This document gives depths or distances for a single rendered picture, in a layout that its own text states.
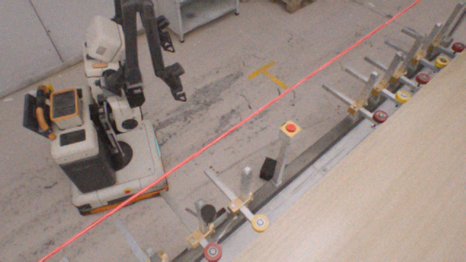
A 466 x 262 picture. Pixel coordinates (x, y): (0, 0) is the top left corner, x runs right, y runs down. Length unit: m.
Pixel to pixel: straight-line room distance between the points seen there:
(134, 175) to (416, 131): 1.87
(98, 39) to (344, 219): 1.46
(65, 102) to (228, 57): 2.02
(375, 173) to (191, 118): 1.79
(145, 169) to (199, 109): 0.94
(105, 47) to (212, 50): 2.14
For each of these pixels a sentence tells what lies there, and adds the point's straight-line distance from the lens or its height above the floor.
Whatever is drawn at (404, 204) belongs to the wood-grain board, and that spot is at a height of 0.90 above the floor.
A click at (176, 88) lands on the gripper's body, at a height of 1.08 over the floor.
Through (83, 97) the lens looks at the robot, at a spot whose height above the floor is 0.81.
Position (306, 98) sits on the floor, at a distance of 3.28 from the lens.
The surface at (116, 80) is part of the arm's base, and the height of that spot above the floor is 1.23.
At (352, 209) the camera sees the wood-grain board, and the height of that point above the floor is 0.90.
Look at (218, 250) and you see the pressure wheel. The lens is 1.49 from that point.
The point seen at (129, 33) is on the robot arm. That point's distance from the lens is 1.53.
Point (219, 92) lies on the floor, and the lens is 3.24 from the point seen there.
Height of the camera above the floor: 2.34
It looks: 53 degrees down
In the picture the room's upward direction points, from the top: 1 degrees clockwise
